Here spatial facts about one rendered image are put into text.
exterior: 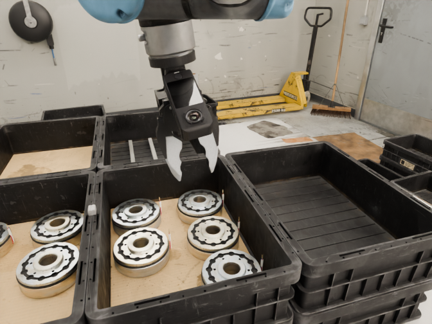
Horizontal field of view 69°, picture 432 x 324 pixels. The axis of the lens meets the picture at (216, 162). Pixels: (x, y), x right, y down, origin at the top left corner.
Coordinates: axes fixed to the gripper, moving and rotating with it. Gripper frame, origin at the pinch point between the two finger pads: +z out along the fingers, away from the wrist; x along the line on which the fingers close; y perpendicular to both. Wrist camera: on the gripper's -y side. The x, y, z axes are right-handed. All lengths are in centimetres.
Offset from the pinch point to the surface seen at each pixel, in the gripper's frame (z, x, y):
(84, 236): 4.4, 20.2, -3.3
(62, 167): 13, 33, 45
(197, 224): 14.1, 1.1, 3.2
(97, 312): 4.7, 17.7, -18.7
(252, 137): 36, -41, 79
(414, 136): 76, -163, 101
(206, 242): 14.0, 0.9, -2.7
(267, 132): 37, -49, 81
